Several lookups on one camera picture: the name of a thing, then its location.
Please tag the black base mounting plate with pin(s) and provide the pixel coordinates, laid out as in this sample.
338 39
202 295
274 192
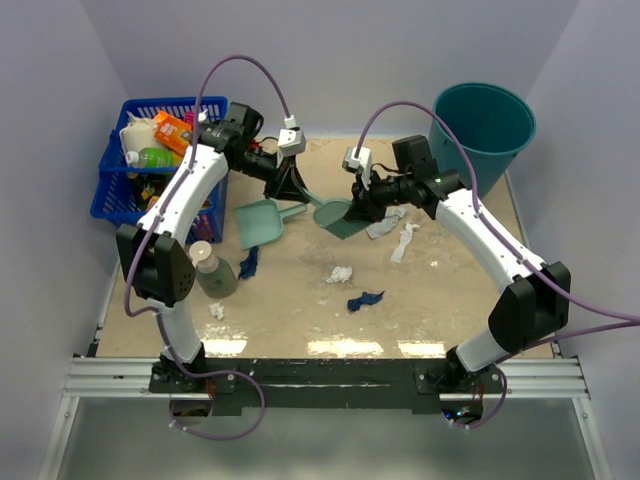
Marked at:
420 386

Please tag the green plastic dustpan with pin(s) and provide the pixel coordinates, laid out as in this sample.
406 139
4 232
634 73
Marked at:
262 222

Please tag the aluminium rail frame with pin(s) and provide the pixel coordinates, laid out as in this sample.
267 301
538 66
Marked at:
531 379

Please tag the blue scrap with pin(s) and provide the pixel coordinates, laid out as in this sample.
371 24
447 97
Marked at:
365 299
248 266

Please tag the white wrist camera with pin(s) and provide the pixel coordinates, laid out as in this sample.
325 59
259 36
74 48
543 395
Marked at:
359 162
291 139

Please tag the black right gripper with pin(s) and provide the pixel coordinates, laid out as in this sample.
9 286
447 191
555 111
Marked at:
363 206

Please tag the white twisted paper strip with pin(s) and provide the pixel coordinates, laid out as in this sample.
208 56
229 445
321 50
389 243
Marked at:
405 238

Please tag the green drink bottle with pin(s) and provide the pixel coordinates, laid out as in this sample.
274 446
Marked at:
153 158

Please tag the orange carton box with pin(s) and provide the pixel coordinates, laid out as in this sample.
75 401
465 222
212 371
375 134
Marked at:
172 132

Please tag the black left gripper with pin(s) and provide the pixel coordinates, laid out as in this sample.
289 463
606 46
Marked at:
288 184

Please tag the clear soap pump bottle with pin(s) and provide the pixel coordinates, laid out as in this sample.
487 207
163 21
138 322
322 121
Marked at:
214 274

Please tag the teal plastic trash bin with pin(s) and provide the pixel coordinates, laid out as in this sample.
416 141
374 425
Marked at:
492 124

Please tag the green hand brush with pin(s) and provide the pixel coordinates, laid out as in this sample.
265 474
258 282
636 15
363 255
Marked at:
329 214

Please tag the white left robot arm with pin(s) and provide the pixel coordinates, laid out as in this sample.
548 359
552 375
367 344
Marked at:
152 256

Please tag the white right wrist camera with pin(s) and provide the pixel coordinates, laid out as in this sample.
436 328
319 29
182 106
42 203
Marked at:
359 162

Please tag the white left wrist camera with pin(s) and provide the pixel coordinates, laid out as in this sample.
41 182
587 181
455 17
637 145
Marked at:
291 139

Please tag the small white scrap front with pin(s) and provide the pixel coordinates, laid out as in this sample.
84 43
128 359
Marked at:
217 311

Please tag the blue plastic basket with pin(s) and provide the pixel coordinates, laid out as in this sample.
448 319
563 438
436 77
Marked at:
119 194

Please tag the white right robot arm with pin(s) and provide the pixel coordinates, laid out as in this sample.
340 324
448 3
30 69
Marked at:
528 308

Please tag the white paper wad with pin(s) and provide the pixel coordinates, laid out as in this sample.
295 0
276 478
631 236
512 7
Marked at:
339 275

